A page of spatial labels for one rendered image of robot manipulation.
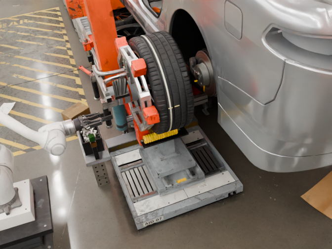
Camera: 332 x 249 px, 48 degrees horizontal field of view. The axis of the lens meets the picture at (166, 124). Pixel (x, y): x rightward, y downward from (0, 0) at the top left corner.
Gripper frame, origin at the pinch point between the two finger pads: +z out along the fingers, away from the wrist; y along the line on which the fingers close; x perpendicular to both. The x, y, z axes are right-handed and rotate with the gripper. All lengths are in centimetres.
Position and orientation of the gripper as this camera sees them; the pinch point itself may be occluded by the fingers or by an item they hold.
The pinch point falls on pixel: (106, 116)
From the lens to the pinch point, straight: 232.7
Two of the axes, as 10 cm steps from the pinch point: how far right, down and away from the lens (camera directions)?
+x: -0.9, -7.8, -6.2
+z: 9.3, -2.9, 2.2
